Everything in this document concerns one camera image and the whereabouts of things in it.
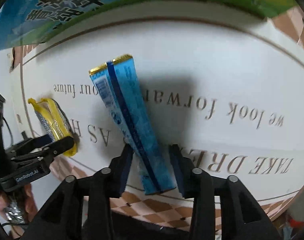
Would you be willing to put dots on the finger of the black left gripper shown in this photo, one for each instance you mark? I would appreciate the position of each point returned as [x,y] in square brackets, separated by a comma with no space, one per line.
[50,151]
[28,145]

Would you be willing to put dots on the yellow scrubber sponge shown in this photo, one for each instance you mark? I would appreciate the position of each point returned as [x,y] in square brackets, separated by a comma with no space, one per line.
[52,118]

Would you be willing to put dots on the checkered round mat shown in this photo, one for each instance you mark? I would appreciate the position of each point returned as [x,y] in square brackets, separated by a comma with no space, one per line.
[225,86]

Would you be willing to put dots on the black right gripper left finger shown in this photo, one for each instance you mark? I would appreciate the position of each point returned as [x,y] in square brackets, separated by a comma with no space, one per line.
[61,215]

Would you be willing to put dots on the blue long snack pack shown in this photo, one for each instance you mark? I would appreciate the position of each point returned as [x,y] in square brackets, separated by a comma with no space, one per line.
[117,84]

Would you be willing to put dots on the person's left hand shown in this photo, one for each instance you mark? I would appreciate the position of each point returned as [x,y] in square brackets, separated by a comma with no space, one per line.
[18,207]

